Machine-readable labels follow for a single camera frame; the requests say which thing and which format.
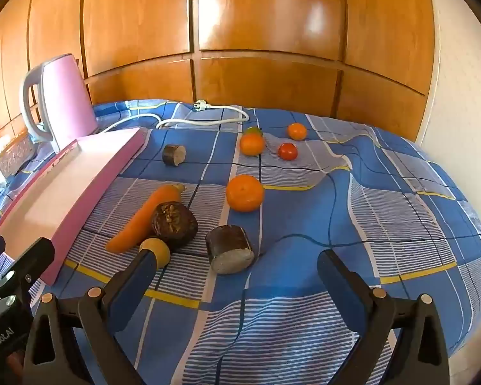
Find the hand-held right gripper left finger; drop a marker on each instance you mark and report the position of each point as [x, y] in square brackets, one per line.
[144, 268]

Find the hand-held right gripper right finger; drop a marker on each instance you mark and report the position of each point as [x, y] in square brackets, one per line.
[336, 276]

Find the carrot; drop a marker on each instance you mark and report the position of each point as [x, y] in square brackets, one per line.
[140, 218]

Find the dark brown round water chestnut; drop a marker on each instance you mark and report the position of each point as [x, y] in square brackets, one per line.
[174, 224]

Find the pink rimmed tray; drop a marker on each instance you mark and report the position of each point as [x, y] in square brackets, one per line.
[60, 192]

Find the large brown yam piece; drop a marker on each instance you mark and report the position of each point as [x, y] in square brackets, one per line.
[228, 248]

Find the small brown yam piece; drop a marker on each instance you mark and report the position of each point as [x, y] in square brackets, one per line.
[173, 155]

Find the large orange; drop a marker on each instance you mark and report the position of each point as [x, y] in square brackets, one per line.
[245, 193]

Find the red tomato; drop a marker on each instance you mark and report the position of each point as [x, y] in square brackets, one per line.
[287, 151]

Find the small orange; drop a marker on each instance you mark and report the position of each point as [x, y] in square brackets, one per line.
[297, 131]

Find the medium orange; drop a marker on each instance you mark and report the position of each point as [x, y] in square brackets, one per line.
[251, 145]

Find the green and orange fruit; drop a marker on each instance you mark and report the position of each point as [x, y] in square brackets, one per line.
[252, 130]

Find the blue plaid bedspread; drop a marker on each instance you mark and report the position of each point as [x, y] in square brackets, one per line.
[312, 216]

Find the silver patterned tissue box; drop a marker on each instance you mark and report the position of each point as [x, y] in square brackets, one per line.
[14, 156]

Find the pink electric kettle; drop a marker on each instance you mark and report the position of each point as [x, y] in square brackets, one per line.
[70, 100]

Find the wooden wardrobe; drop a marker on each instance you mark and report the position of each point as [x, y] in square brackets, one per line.
[224, 28]

